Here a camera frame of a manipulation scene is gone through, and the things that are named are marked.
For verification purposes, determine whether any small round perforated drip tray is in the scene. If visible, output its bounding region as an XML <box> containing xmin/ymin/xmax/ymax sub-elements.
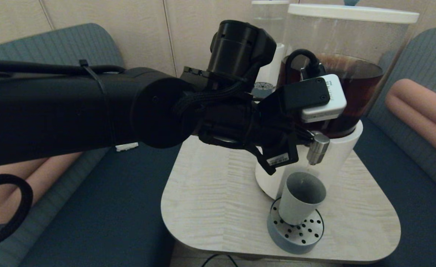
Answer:
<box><xmin>252</xmin><ymin>82</ymin><xmax>274</xmax><ymax>100</ymax></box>

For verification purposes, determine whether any large round perforated drip tray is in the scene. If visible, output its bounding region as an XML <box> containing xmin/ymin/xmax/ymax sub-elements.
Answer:
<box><xmin>267</xmin><ymin>197</ymin><xmax>325</xmax><ymax>255</ymax></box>

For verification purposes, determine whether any white napkin stack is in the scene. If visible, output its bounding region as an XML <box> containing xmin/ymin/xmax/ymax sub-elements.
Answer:
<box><xmin>115</xmin><ymin>142</ymin><xmax>139</xmax><ymax>152</ymax></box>

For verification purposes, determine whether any dark blue sofa seat cushion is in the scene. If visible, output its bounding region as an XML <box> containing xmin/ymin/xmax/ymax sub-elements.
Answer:
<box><xmin>19</xmin><ymin>143</ymin><xmax>184</xmax><ymax>267</ymax></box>
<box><xmin>346</xmin><ymin>117</ymin><xmax>436</xmax><ymax>267</ymax></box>

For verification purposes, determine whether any black floor cable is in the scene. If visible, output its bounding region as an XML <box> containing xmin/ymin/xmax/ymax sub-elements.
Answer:
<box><xmin>202</xmin><ymin>254</ymin><xmax>238</xmax><ymax>267</ymax></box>

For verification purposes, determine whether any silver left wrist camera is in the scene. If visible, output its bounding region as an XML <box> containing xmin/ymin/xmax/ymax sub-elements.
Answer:
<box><xmin>301</xmin><ymin>74</ymin><xmax>347</xmax><ymax>123</ymax></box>

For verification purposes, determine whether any large white dispenser lid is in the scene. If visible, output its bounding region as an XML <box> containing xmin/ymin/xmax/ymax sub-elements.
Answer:
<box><xmin>288</xmin><ymin>0</ymin><xmax>420</xmax><ymax>24</ymax></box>

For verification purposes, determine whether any grey-blue plastic cup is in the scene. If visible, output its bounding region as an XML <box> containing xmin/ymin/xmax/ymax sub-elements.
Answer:
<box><xmin>278</xmin><ymin>171</ymin><xmax>327</xmax><ymax>226</ymax></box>

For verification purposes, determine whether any pink cylindrical sofa bolster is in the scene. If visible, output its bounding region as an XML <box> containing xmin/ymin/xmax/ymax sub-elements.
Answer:
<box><xmin>0</xmin><ymin>151</ymin><xmax>83</xmax><ymax>225</ymax></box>
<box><xmin>385</xmin><ymin>78</ymin><xmax>436</xmax><ymax>165</ymax></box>

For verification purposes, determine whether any small water beverage dispenser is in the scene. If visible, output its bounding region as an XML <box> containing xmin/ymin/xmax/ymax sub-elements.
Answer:
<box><xmin>251</xmin><ymin>3</ymin><xmax>289</xmax><ymax>88</ymax></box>

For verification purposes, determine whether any black left wrist camera cable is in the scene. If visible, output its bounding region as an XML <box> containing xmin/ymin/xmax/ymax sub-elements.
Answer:
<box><xmin>285</xmin><ymin>49</ymin><xmax>326</xmax><ymax>80</ymax></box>

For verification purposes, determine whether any large tea beverage dispenser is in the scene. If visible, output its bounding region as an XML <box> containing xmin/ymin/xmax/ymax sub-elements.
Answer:
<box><xmin>255</xmin><ymin>13</ymin><xmax>407</xmax><ymax>201</ymax></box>

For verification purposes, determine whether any large steel dispenser tap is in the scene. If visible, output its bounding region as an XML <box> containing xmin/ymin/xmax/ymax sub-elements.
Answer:
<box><xmin>307</xmin><ymin>133</ymin><xmax>330</xmax><ymax>165</ymax></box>

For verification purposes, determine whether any ribbed grey-blue sofa backrest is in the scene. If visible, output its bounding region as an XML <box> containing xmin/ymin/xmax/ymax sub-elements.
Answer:
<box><xmin>0</xmin><ymin>23</ymin><xmax>125</xmax><ymax>267</ymax></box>
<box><xmin>366</xmin><ymin>27</ymin><xmax>436</xmax><ymax>202</ymax></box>

